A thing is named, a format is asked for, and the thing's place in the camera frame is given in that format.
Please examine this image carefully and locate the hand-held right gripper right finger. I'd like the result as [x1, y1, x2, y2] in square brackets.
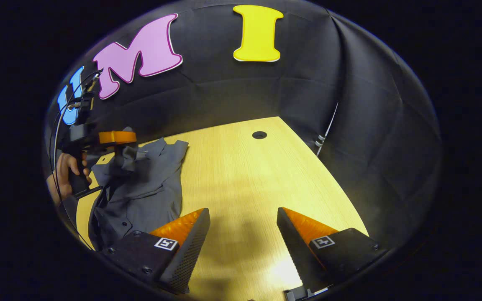
[277, 207, 389, 293]

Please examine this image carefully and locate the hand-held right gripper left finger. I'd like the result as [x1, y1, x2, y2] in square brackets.
[101, 208, 211, 294]

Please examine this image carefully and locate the grey collared shirt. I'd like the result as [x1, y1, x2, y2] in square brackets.
[87, 127, 190, 251]

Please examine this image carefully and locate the white cable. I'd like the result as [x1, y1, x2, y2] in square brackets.
[314, 102, 340, 158]

